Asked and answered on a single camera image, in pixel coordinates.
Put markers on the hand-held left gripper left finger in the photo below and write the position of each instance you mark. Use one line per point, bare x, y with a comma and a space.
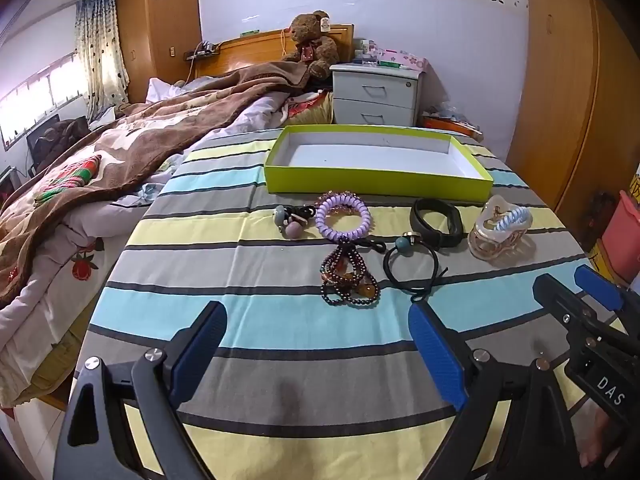
200, 350

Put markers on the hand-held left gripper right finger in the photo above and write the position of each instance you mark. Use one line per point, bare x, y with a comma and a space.
437, 355

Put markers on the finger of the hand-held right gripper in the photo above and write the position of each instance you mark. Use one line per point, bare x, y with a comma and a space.
560, 305
597, 287

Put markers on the clear hair claw clip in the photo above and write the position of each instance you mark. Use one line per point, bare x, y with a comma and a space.
482, 240

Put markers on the green shallow cardboard box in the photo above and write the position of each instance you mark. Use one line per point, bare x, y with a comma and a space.
375, 152

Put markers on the person's right hand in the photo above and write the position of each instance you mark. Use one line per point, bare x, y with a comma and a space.
596, 435

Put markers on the pink storage bin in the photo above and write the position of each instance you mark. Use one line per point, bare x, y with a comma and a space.
625, 240

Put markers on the striped tablecloth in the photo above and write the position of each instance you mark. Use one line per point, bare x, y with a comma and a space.
280, 320

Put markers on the black leather band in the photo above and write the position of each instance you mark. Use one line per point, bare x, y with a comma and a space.
425, 227

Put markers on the white printed duvet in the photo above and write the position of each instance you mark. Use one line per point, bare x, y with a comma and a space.
45, 300

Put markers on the wide wooden wardrobe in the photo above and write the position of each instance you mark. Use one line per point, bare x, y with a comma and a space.
565, 85

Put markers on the orange box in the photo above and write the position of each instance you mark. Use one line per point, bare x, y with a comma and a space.
445, 125

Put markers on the red green plaid cloth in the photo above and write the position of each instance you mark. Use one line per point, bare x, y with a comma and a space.
70, 177

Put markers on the clear plastic bag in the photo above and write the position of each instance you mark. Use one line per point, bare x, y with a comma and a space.
445, 111

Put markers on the brown blanket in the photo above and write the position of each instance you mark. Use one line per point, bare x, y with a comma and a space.
160, 125

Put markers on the dark monitor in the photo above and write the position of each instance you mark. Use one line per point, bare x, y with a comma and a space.
50, 137

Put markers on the yellow red pillow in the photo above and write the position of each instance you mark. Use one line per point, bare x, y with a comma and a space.
310, 107

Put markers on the white nightstand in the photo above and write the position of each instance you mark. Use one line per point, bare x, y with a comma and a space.
375, 95

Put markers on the pink floral box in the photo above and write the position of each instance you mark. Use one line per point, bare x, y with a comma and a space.
402, 59

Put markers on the window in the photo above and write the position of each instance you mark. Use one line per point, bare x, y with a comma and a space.
45, 95

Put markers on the black power strip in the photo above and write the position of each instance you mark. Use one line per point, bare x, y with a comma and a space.
202, 51

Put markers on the wooden bed headboard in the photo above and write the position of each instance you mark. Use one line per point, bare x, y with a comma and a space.
240, 52

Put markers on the small bottles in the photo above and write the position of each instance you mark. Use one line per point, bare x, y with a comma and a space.
367, 52

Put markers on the dotted curtain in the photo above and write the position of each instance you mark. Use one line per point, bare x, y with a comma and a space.
100, 55

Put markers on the tall wooden wardrobe with stars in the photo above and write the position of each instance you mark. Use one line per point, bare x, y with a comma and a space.
155, 35

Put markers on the brown teddy bear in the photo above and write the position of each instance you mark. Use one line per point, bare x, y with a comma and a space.
312, 40

